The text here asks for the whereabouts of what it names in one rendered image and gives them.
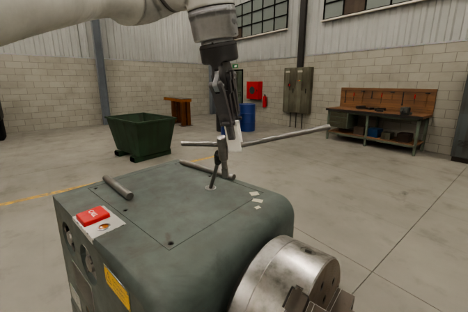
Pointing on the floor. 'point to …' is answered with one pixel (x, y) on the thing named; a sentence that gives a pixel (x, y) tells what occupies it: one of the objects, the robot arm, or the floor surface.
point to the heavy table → (182, 108)
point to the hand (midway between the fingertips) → (234, 136)
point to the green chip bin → (141, 135)
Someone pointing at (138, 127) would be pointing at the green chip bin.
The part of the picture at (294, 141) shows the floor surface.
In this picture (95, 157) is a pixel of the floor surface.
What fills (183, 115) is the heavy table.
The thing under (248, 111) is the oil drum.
